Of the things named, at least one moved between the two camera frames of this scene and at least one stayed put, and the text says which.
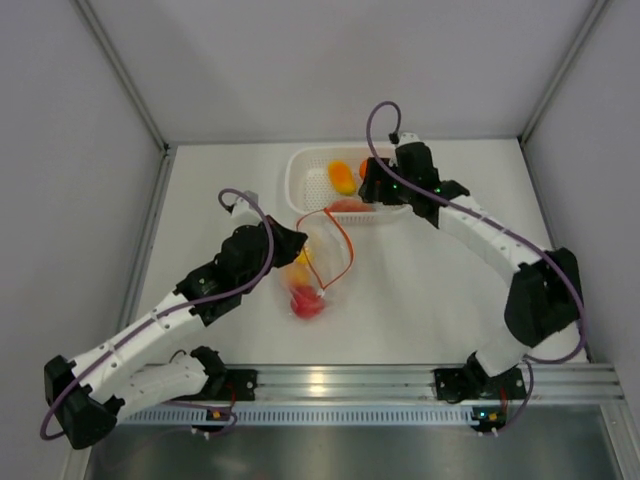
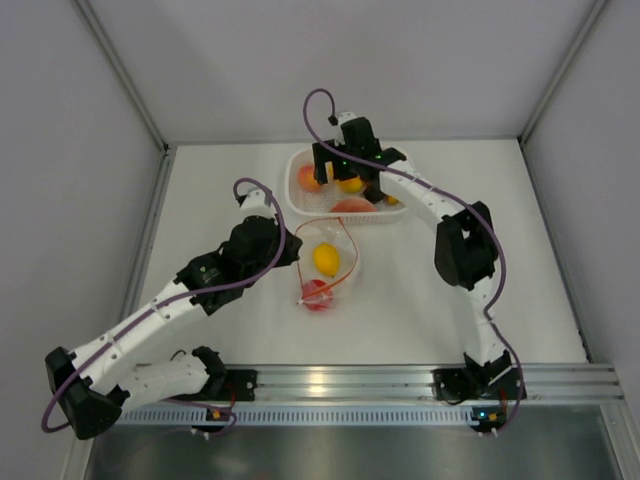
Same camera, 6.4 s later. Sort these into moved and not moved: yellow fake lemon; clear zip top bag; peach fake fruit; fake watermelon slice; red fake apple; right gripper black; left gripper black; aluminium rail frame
Moved: clear zip top bag; right gripper black; peach fake fruit; red fake apple; yellow fake lemon
Not moved: aluminium rail frame; left gripper black; fake watermelon slice
